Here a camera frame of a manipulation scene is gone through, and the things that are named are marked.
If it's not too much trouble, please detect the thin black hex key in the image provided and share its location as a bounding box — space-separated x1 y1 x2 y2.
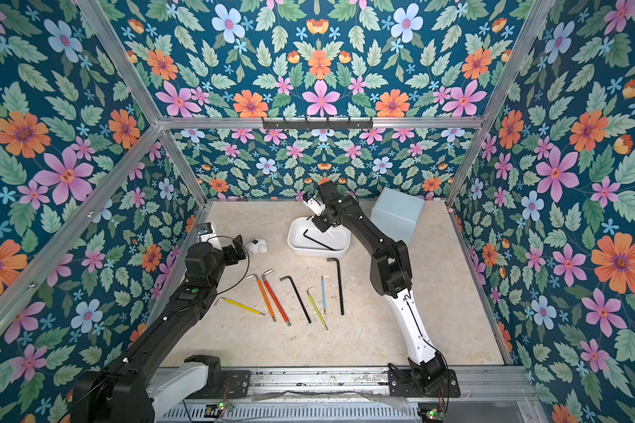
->
303 229 337 251

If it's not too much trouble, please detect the white storage box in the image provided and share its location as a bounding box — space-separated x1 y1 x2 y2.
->
287 218 351 258

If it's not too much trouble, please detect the large black hex key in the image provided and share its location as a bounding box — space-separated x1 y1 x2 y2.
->
326 257 345 315

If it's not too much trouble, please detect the red hex key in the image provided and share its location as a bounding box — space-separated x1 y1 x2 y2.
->
262 269 291 327

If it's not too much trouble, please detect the green hex key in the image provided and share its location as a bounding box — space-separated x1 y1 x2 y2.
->
306 287 329 331

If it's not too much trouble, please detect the light blue hex key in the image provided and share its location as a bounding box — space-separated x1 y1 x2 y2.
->
320 275 329 315

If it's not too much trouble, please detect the medium black hex key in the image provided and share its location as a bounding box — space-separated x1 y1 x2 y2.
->
280 275 312 324

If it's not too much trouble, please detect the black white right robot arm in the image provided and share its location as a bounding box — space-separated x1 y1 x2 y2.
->
303 182 449 397

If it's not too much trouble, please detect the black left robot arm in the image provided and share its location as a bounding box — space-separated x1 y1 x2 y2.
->
69 235 249 422

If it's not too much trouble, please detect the yellow hex key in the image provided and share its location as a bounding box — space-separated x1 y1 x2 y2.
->
213 297 266 317

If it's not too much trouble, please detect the orange hex key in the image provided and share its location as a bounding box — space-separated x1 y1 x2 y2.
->
245 273 277 323

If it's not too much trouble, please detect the light blue cube box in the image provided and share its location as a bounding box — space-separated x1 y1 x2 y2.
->
370 188 425 244

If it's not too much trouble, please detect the small white figurine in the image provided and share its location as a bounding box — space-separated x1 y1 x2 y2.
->
245 237 268 255

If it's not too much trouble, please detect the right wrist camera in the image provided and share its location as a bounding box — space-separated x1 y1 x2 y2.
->
303 193 325 216

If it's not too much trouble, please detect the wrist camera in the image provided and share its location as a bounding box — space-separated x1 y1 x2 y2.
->
303 193 325 216
196 222 222 250

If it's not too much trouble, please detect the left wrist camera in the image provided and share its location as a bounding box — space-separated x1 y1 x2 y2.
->
196 222 222 250

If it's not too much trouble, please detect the black hook rail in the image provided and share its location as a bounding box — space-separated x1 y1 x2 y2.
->
262 117 374 131

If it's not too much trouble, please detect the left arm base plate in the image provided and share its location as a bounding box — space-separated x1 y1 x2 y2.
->
188 369 252 400

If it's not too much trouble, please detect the white slotted cable duct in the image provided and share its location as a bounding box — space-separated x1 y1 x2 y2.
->
159 402 421 422

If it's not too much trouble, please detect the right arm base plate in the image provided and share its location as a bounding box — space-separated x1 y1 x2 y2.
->
386 361 460 398

